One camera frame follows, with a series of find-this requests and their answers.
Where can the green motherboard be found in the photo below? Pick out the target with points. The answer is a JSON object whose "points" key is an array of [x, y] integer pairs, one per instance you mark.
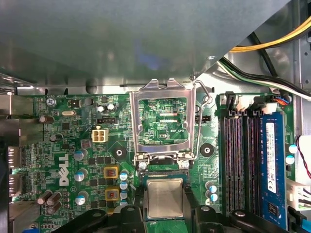
{"points": [[114, 136]]}

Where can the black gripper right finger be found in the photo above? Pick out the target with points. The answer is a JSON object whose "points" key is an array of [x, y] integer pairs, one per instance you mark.
{"points": [[204, 221]]}

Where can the black RAM slot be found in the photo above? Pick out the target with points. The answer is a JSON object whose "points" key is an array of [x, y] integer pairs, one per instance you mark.
{"points": [[228, 170], [248, 170], [238, 170]]}

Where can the grey power supply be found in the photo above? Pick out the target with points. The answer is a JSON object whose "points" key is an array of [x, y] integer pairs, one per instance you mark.
{"points": [[121, 36]]}

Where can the metal locking lever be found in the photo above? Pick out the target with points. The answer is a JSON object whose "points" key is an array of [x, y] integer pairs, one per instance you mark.
{"points": [[201, 131]]}

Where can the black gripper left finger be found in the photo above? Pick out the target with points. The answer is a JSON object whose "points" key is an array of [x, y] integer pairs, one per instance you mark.
{"points": [[131, 221]]}

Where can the metal socket cover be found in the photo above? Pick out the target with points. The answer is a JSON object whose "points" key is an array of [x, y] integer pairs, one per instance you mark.
{"points": [[134, 121]]}

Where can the black PC case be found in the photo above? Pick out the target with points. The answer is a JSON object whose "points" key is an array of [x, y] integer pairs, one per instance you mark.
{"points": [[302, 60]]}

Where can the blue RAM stick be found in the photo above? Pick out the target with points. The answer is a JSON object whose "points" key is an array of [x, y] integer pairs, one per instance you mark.
{"points": [[273, 170]]}

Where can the silver CPU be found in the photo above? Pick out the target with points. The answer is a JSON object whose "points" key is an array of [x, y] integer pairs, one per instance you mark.
{"points": [[165, 199]]}

